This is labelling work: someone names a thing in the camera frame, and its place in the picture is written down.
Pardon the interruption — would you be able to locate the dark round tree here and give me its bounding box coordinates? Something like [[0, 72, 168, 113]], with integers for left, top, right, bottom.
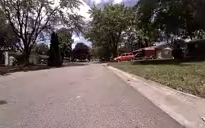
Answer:
[[71, 42, 91, 62]]

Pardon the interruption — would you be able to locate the grass verge with leaves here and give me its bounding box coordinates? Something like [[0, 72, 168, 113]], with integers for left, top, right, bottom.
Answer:
[[108, 60, 205, 103]]

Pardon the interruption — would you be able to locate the red building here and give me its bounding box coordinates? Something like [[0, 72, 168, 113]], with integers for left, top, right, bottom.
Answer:
[[133, 45, 175, 61]]

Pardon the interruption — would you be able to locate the red car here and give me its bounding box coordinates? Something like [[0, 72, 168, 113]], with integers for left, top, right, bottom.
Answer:
[[113, 52, 136, 63]]

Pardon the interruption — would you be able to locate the dark building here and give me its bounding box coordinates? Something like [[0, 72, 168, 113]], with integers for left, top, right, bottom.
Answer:
[[174, 37, 205, 62]]

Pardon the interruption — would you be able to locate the small green tree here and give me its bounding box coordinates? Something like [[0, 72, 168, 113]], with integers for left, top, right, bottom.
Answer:
[[57, 31, 75, 62]]

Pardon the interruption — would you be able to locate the large green tree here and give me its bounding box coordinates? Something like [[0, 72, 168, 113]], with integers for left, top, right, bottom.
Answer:
[[85, 4, 142, 62]]

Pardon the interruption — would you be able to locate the grey asphalt road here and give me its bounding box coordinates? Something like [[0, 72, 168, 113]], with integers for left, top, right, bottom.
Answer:
[[0, 62, 188, 128]]

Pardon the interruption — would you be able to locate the pale concrete kerb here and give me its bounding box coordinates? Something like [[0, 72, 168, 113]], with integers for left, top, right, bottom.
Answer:
[[102, 63, 205, 128]]

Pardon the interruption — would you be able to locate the large sparse-leaved tree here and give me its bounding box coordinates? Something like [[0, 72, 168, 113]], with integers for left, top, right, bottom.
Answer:
[[0, 0, 87, 66]]

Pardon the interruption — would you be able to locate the pale house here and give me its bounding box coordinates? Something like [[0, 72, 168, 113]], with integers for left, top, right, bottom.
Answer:
[[1, 49, 50, 67]]

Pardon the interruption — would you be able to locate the dark narrow conifer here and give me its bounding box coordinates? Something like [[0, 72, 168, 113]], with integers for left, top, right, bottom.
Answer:
[[47, 31, 64, 68]]

